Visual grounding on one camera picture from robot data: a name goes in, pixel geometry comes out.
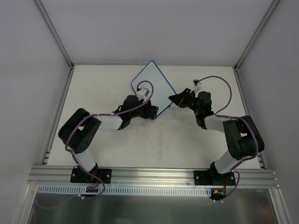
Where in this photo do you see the right aluminium frame post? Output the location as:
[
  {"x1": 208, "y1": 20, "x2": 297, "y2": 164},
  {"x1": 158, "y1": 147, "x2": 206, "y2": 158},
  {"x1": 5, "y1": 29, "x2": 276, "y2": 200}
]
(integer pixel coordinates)
[{"x1": 234, "y1": 0, "x2": 281, "y2": 71}]

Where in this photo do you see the blue framed whiteboard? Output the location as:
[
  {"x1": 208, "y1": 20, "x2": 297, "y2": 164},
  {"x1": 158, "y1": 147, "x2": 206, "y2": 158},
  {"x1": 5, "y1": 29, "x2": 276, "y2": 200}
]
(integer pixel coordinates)
[{"x1": 130, "y1": 61, "x2": 177, "y2": 118}]

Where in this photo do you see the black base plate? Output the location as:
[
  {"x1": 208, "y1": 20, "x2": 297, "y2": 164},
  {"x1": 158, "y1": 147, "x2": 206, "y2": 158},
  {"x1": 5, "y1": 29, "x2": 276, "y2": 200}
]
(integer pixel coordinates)
[
  {"x1": 193, "y1": 170, "x2": 236, "y2": 186},
  {"x1": 70, "y1": 167, "x2": 112, "y2": 184}
]

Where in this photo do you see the aluminium frame post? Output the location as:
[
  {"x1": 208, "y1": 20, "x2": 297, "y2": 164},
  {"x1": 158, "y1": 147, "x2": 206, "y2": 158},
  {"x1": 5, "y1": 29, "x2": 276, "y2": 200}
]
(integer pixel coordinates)
[
  {"x1": 234, "y1": 0, "x2": 281, "y2": 71},
  {"x1": 33, "y1": 0, "x2": 73, "y2": 69}
]

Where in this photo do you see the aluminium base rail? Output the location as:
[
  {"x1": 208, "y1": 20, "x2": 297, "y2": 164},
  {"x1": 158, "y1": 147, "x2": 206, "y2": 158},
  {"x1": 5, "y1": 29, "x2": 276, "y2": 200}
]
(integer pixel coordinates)
[{"x1": 27, "y1": 166, "x2": 281, "y2": 189}]

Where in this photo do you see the left aluminium frame post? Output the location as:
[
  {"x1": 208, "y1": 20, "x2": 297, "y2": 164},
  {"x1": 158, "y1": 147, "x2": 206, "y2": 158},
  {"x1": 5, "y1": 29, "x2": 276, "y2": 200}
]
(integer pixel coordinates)
[{"x1": 33, "y1": 0, "x2": 73, "y2": 69}]

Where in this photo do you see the black whiteboard eraser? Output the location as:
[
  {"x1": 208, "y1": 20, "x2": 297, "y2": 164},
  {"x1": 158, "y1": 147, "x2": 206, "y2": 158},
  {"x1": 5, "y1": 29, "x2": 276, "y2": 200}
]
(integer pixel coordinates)
[{"x1": 153, "y1": 106, "x2": 159, "y2": 115}]

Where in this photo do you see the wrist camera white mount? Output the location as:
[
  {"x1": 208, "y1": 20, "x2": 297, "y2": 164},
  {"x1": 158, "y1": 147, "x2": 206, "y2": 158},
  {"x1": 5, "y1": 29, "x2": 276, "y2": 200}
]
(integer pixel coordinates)
[
  {"x1": 192, "y1": 79, "x2": 202, "y2": 94},
  {"x1": 136, "y1": 88, "x2": 150, "y2": 102}
]

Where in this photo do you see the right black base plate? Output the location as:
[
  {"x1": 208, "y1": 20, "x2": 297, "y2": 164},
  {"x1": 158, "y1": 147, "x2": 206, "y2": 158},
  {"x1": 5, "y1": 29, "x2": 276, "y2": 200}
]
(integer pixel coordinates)
[{"x1": 193, "y1": 170, "x2": 236, "y2": 186}]

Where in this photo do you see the white slotted cable duct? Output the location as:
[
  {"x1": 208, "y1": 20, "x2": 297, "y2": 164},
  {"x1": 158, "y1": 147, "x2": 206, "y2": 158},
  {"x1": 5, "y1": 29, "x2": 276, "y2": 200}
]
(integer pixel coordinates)
[{"x1": 37, "y1": 185, "x2": 212, "y2": 197}]

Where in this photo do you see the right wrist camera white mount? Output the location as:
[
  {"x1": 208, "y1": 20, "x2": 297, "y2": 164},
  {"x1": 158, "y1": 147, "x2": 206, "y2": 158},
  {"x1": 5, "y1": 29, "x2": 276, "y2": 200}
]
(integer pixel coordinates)
[{"x1": 192, "y1": 79, "x2": 202, "y2": 94}]

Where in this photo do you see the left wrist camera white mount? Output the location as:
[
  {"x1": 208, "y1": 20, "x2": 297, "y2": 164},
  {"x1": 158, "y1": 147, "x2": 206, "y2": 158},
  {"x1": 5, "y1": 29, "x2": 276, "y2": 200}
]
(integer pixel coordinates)
[{"x1": 136, "y1": 88, "x2": 150, "y2": 102}]

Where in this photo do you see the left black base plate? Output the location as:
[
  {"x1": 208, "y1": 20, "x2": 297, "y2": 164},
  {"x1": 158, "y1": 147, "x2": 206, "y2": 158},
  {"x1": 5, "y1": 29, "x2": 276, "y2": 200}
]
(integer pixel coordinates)
[{"x1": 70, "y1": 167, "x2": 112, "y2": 184}]

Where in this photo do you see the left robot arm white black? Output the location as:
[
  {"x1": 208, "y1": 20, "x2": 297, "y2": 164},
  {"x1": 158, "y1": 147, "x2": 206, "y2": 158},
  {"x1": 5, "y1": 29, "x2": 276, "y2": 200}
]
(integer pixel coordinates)
[{"x1": 58, "y1": 95, "x2": 159, "y2": 182}]

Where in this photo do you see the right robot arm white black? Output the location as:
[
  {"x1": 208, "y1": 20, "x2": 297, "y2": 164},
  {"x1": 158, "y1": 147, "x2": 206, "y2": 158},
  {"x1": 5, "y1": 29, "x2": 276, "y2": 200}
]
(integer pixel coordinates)
[{"x1": 169, "y1": 88, "x2": 264, "y2": 186}]

